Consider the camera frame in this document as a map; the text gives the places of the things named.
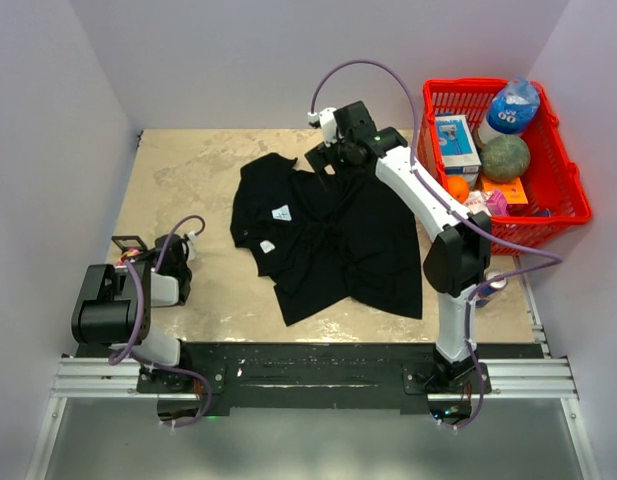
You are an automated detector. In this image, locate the black garment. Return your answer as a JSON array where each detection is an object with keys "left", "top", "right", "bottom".
[{"left": 230, "top": 153, "right": 423, "bottom": 326}]

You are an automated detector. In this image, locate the pink flower brooch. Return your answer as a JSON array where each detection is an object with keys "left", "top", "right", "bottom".
[{"left": 117, "top": 248, "right": 142, "bottom": 265}]

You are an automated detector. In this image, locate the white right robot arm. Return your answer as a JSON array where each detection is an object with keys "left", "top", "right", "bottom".
[{"left": 305, "top": 101, "right": 491, "bottom": 393}]

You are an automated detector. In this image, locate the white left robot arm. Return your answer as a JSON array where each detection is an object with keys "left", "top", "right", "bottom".
[{"left": 71, "top": 232, "right": 197, "bottom": 392}]

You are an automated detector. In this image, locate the small white tag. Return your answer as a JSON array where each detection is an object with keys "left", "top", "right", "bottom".
[{"left": 260, "top": 240, "right": 275, "bottom": 253}]

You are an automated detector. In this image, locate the blue white box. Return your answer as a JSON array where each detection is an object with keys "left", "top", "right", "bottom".
[{"left": 435, "top": 114, "right": 482, "bottom": 189}]

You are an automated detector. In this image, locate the orange fruit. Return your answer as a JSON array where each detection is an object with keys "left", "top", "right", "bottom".
[{"left": 447, "top": 176, "right": 471, "bottom": 203}]

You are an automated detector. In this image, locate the green round melon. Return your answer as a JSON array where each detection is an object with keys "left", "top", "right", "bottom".
[{"left": 481, "top": 135, "right": 531, "bottom": 183}]

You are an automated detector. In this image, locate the pink small package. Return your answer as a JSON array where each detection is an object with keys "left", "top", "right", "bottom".
[{"left": 485, "top": 189, "right": 509, "bottom": 216}]

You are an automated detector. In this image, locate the blue plastic bag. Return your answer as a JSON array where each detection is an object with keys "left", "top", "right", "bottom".
[{"left": 475, "top": 76, "right": 541, "bottom": 147}]

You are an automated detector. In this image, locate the orange box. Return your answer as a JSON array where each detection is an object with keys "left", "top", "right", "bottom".
[{"left": 476, "top": 174, "right": 528, "bottom": 205}]

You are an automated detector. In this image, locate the blue silver drink can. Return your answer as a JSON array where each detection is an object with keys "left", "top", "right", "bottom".
[{"left": 476, "top": 269, "right": 508, "bottom": 308}]

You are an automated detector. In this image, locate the red plastic basket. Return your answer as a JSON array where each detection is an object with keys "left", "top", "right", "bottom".
[{"left": 416, "top": 78, "right": 592, "bottom": 248}]

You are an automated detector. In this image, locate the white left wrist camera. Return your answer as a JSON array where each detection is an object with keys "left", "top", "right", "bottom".
[{"left": 183, "top": 231, "right": 198, "bottom": 261}]

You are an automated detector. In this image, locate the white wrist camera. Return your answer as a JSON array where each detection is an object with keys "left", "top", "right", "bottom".
[
  {"left": 307, "top": 107, "right": 339, "bottom": 147},
  {"left": 183, "top": 231, "right": 198, "bottom": 261}
]

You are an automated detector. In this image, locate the black wire cube frame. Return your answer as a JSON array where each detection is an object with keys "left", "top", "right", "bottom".
[{"left": 111, "top": 235, "right": 148, "bottom": 257}]

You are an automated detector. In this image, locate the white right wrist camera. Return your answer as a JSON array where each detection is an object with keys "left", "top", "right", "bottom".
[{"left": 307, "top": 107, "right": 339, "bottom": 147}]

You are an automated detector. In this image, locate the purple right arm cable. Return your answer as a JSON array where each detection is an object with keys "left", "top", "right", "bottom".
[{"left": 310, "top": 59, "right": 564, "bottom": 431}]

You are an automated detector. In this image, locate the aluminium rail frame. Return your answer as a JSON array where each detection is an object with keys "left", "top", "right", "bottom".
[{"left": 28, "top": 277, "right": 601, "bottom": 479}]

